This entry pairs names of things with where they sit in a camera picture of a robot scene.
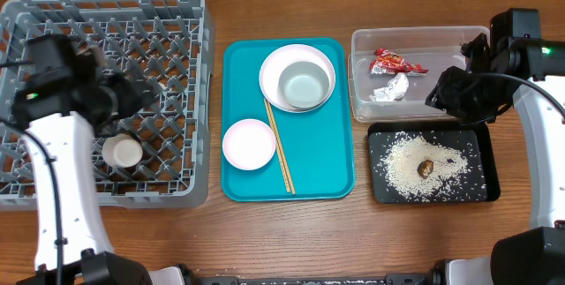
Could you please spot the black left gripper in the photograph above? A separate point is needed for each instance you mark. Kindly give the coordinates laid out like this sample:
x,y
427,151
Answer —
x,y
133,95

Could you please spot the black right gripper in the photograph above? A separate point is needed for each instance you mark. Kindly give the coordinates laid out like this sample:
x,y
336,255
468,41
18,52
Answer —
x,y
445,98

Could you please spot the white tissue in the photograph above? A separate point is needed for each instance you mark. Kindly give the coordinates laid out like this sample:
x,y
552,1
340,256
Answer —
x,y
395,89

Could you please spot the white paper cup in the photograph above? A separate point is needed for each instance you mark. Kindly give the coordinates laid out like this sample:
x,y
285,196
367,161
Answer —
x,y
122,151

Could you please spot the brown food scrap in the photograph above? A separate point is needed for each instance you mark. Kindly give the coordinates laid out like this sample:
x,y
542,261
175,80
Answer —
x,y
425,168

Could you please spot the white rice grains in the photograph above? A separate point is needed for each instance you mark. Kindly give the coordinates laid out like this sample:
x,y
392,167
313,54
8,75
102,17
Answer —
x,y
458,175

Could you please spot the red snack wrapper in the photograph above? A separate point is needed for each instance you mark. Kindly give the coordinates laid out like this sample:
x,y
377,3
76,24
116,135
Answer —
x,y
388,62

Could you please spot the grey bowl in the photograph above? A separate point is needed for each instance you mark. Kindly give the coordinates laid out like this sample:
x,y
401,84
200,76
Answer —
x,y
304,85

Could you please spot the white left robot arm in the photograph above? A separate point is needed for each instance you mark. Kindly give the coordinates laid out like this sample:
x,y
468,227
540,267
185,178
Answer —
x,y
72,239

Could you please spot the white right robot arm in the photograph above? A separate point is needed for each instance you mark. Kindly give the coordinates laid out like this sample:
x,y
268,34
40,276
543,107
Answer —
x,y
535,256

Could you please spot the grey dishwasher rack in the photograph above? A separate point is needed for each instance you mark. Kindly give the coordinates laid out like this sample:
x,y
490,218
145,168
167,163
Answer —
x,y
168,43

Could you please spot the black plastic tray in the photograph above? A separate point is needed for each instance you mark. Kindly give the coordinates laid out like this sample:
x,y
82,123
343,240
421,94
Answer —
x,y
484,145

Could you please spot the clear plastic container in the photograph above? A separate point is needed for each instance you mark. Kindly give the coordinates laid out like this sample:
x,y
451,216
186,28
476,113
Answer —
x,y
435,48

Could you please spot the teal serving tray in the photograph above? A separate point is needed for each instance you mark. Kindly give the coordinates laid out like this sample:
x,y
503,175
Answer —
x,y
317,144

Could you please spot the pink white small plate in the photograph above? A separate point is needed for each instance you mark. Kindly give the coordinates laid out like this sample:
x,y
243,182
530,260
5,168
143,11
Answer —
x,y
248,144

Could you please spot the wooden chopstick left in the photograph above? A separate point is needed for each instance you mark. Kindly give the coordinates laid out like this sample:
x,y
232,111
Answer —
x,y
272,125

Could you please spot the wooden chopstick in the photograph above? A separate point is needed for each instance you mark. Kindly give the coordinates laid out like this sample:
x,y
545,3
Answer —
x,y
272,125
292,187

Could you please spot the large white plate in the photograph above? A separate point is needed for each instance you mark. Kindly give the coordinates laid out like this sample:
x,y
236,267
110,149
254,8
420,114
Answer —
x,y
281,58

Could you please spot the wooden chopstick right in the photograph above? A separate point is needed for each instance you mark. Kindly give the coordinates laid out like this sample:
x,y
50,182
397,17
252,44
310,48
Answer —
x,y
292,187

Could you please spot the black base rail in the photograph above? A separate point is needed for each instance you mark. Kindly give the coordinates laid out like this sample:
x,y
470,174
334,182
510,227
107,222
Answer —
x,y
182,275

